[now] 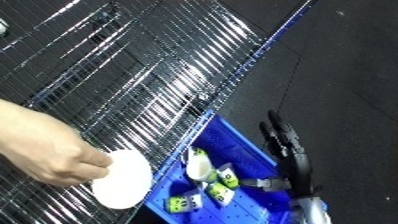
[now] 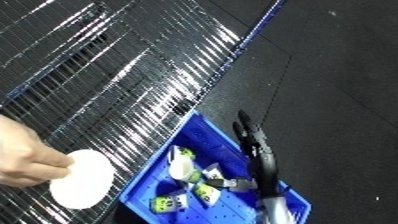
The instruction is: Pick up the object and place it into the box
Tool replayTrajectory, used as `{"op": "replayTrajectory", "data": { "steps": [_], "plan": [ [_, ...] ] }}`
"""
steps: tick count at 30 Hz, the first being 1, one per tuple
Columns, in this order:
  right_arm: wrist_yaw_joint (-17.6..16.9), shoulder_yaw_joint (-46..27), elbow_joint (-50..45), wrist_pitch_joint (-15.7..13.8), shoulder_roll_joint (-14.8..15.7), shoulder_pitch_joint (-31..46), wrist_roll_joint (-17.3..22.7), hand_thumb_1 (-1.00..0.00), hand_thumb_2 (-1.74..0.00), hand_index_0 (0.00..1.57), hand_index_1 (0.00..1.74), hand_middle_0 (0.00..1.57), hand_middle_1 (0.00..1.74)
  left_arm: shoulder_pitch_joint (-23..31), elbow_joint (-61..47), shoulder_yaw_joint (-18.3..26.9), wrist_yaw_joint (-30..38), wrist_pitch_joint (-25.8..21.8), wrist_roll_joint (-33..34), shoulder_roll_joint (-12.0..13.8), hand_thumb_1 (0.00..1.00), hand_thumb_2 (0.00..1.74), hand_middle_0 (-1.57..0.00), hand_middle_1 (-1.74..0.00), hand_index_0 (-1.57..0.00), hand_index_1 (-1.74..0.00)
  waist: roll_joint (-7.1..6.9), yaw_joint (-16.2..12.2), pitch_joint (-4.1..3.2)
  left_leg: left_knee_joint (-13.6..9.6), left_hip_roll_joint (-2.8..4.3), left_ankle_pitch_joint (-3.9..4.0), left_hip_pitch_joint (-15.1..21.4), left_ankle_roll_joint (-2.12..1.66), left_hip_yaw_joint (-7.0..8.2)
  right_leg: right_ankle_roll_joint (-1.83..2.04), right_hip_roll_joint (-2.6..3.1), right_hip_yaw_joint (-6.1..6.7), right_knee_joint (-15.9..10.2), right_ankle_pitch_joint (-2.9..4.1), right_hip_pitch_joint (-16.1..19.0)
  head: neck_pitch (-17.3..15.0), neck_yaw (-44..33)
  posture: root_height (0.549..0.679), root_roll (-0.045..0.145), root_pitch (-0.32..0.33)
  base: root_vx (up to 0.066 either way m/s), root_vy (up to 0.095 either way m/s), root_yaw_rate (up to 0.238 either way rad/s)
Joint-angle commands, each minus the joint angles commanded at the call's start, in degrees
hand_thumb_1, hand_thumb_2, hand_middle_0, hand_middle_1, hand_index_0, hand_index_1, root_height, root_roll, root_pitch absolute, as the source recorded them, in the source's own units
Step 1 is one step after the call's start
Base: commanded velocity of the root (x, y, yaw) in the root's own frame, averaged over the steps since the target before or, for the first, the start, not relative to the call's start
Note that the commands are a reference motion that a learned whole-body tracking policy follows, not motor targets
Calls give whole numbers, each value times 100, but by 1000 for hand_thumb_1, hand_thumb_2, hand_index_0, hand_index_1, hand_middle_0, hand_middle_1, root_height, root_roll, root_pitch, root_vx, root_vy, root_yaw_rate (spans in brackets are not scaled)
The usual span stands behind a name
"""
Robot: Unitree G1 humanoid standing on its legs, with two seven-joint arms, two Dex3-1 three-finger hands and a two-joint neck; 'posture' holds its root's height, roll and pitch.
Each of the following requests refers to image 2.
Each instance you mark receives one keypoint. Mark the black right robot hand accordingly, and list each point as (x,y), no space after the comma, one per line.
(263,163)

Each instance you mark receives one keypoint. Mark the person's hand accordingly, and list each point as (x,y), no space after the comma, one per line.
(27,156)

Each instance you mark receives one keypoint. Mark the pale right robot arm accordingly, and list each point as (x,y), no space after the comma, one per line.
(275,211)

